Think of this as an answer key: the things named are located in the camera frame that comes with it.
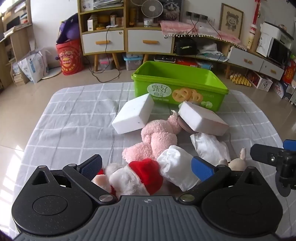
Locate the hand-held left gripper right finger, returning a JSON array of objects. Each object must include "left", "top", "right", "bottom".
[{"left": 178, "top": 156, "right": 264, "bottom": 204}]

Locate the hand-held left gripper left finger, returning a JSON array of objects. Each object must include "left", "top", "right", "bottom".
[{"left": 31, "top": 154, "right": 117, "bottom": 204}]

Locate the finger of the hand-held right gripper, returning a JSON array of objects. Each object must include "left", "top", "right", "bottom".
[
  {"left": 283, "top": 139, "right": 296, "bottom": 151},
  {"left": 250, "top": 144, "right": 281, "bottom": 165}
]

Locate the white cloth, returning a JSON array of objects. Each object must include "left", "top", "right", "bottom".
[{"left": 157, "top": 145, "right": 201, "bottom": 192}]

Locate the brown powder puff with band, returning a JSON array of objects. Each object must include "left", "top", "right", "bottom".
[{"left": 177, "top": 115, "right": 199, "bottom": 133}]

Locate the white sponge block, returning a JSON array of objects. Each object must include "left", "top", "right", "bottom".
[
  {"left": 112, "top": 93, "right": 155, "bottom": 134},
  {"left": 178, "top": 101, "right": 229, "bottom": 136}
]

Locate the pink plush toy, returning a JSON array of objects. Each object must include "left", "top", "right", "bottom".
[{"left": 122, "top": 110, "right": 188, "bottom": 163}]

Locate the red white santa plush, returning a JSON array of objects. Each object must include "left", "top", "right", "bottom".
[{"left": 91, "top": 158, "right": 164, "bottom": 196}]

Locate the green plastic cookie box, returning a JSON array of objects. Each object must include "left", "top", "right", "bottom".
[{"left": 131, "top": 61, "right": 229, "bottom": 113}]

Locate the small beige bunny plush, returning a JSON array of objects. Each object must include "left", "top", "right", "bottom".
[{"left": 217, "top": 148, "right": 248, "bottom": 172}]

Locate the grey checked tablecloth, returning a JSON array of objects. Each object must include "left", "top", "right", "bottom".
[{"left": 17, "top": 81, "right": 296, "bottom": 234}]

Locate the white printed carton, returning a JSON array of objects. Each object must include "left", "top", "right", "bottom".
[{"left": 251, "top": 74, "right": 273, "bottom": 92}]

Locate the red gift box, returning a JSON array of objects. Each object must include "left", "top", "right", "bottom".
[{"left": 283, "top": 59, "right": 296, "bottom": 88}]

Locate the yellow egg tray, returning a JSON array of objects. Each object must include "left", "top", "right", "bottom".
[{"left": 230, "top": 73, "right": 252, "bottom": 87}]

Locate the black white microwave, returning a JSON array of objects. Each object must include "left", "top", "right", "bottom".
[{"left": 267, "top": 38, "right": 292, "bottom": 66}]

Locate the low wooden tv cabinet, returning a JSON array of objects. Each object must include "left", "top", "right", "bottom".
[{"left": 173, "top": 35, "right": 286, "bottom": 80}]

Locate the clear plastic storage box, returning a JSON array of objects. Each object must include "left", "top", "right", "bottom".
[{"left": 98, "top": 57, "right": 114, "bottom": 70}]

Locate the red printed bag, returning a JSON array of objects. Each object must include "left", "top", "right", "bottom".
[{"left": 55, "top": 39, "right": 84, "bottom": 76}]

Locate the clear storage box blue lid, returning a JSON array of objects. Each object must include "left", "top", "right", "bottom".
[{"left": 122, "top": 54, "right": 143, "bottom": 70}]

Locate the white printer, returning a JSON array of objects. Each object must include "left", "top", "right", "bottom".
[{"left": 260, "top": 22, "right": 294, "bottom": 44}]

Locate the yellow white bottle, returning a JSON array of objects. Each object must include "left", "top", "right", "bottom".
[{"left": 246, "top": 24, "right": 258, "bottom": 49}]

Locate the white paper bag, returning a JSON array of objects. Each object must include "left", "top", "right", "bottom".
[{"left": 17, "top": 49, "right": 49, "bottom": 84}]

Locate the black bag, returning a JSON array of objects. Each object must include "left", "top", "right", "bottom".
[{"left": 174, "top": 37, "right": 197, "bottom": 56}]

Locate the framed cartoon picture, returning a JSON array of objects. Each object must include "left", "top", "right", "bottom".
[{"left": 218, "top": 3, "right": 244, "bottom": 39}]

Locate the purple plush toy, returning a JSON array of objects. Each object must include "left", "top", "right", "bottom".
[{"left": 56, "top": 13, "right": 80, "bottom": 44}]

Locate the pink fringed cloth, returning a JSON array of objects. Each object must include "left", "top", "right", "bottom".
[{"left": 160, "top": 20, "right": 248, "bottom": 49}]

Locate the wooden desk shelf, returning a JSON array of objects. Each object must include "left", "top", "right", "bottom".
[{"left": 0, "top": 0, "right": 33, "bottom": 88}]

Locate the wooden shelf cabinet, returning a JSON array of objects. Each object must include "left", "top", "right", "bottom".
[{"left": 77, "top": 0, "right": 176, "bottom": 72}]

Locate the stack of papers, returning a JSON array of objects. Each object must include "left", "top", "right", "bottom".
[{"left": 94, "top": 0, "right": 124, "bottom": 10}]

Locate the white desk fan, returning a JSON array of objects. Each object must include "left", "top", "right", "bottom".
[{"left": 142, "top": 0, "right": 162, "bottom": 18}]

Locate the black power cable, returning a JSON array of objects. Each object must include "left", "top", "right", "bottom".
[{"left": 87, "top": 27, "right": 121, "bottom": 83}]

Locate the white drawer wooden handle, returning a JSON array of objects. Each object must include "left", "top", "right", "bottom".
[
  {"left": 128, "top": 30, "right": 174, "bottom": 54},
  {"left": 82, "top": 30, "right": 125, "bottom": 55}
]

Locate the wall power strip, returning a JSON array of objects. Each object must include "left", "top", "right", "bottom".
[{"left": 186, "top": 11, "right": 214, "bottom": 24}]

